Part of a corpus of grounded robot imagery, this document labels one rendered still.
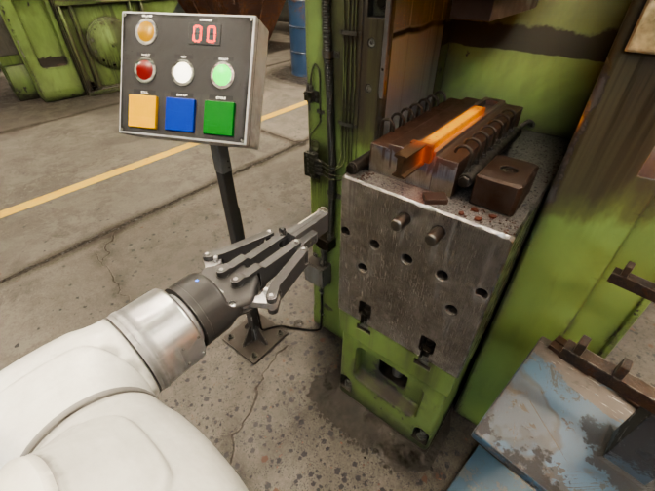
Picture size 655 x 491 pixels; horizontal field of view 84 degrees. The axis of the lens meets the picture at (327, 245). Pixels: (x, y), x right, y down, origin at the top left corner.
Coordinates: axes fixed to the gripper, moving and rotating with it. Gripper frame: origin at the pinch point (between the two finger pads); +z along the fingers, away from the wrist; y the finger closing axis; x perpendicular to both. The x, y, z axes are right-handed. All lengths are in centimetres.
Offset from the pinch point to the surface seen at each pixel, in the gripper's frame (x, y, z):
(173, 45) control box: 14, -59, 21
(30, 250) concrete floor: -100, -202, -12
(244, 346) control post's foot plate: -98, -58, 20
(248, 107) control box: 3.4, -38.7, 23.6
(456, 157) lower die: -0.6, 6.0, 37.1
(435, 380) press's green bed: -59, 17, 29
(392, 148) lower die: -1.6, -7.1, 35.0
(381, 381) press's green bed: -84, 0, 34
